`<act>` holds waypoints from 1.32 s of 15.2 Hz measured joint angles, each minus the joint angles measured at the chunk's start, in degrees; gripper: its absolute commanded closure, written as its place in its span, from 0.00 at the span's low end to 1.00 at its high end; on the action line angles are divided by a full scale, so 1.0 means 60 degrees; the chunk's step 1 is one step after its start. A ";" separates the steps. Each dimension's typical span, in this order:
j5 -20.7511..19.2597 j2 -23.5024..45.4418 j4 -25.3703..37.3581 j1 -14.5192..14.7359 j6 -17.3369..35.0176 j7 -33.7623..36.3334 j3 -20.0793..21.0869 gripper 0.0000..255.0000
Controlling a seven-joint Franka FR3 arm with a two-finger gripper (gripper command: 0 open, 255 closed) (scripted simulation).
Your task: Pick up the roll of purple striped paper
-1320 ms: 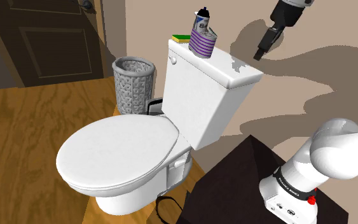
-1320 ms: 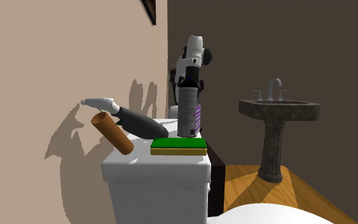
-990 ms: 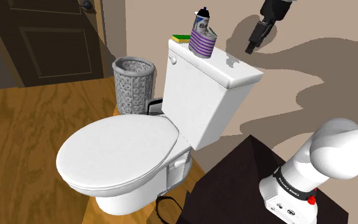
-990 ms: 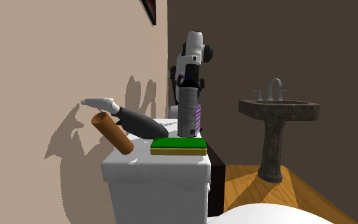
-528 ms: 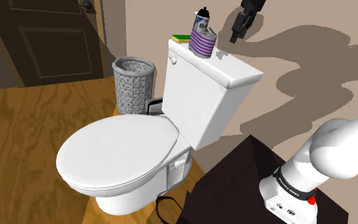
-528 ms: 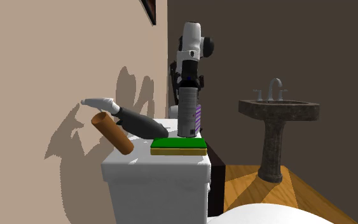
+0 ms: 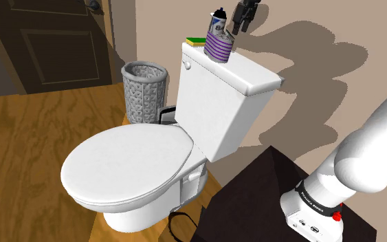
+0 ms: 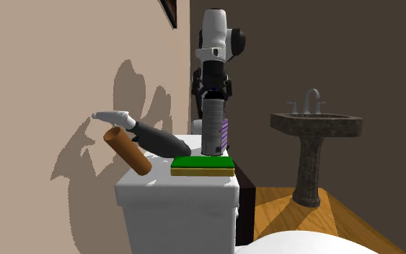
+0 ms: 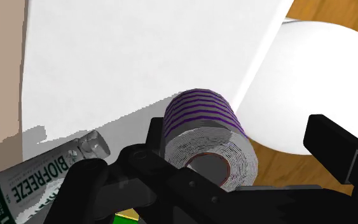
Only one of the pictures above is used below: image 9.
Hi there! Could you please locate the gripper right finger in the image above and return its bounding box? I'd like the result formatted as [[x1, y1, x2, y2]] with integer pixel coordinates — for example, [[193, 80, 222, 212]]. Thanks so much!
[[303, 113, 358, 199]]

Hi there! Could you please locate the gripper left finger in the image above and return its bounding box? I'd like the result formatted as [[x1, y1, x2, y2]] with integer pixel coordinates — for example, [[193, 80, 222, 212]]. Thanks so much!
[[43, 116, 233, 224]]

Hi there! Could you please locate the green and yellow box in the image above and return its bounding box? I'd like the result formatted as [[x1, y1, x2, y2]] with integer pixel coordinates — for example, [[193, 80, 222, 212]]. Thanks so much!
[[114, 208, 141, 224]]

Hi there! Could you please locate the purple striped toilet paper roll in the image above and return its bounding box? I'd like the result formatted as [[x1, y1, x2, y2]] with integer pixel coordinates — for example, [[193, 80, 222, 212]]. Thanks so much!
[[162, 88, 259, 193]]

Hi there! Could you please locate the grey tube with green end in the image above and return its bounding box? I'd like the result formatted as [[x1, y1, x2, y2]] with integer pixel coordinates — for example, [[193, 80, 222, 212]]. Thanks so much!
[[0, 129, 111, 224]]

